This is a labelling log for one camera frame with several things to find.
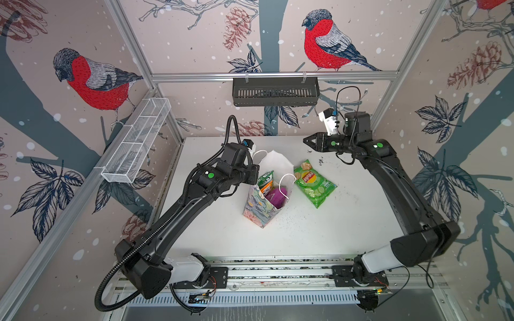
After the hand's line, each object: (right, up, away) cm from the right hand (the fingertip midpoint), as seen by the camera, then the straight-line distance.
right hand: (306, 137), depth 73 cm
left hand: (-17, -11, 0) cm, 20 cm away
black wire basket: (-9, +27, +33) cm, 43 cm away
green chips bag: (+8, -21, +22) cm, 31 cm away
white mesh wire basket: (-66, -9, -1) cm, 67 cm away
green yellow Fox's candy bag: (-15, -19, +15) cm, 29 cm away
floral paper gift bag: (-15, -22, -6) cm, 28 cm away
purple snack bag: (-11, -24, +7) cm, 27 cm away
